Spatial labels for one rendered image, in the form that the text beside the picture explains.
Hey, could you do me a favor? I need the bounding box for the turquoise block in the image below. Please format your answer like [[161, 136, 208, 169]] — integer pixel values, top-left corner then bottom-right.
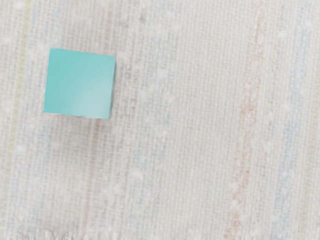
[[42, 47, 117, 121]]

